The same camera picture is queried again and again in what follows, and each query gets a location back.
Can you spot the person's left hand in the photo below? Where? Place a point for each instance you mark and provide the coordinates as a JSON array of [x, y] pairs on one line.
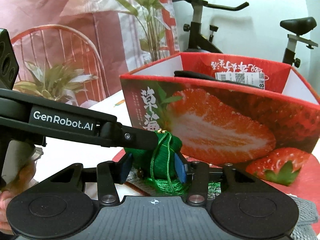
[[11, 190]]

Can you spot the black eye mask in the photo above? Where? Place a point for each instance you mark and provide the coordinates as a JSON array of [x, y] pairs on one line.
[[193, 75]]

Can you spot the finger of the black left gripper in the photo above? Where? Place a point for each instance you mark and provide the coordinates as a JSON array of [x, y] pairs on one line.
[[136, 138]]

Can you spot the grey knitted cloth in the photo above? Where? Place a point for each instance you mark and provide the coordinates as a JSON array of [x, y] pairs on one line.
[[256, 210]]

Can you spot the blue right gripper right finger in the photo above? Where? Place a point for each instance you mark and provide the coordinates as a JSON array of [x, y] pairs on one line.
[[180, 167]]

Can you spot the green tasselled sachet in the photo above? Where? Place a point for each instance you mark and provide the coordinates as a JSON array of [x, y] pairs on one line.
[[158, 165]]

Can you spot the red strawberry cardboard box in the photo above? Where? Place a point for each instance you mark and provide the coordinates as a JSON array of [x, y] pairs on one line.
[[270, 131]]

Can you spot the black exercise bike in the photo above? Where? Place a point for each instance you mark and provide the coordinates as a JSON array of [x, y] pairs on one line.
[[280, 30]]

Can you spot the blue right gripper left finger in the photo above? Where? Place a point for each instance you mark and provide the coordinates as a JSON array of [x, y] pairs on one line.
[[126, 166]]

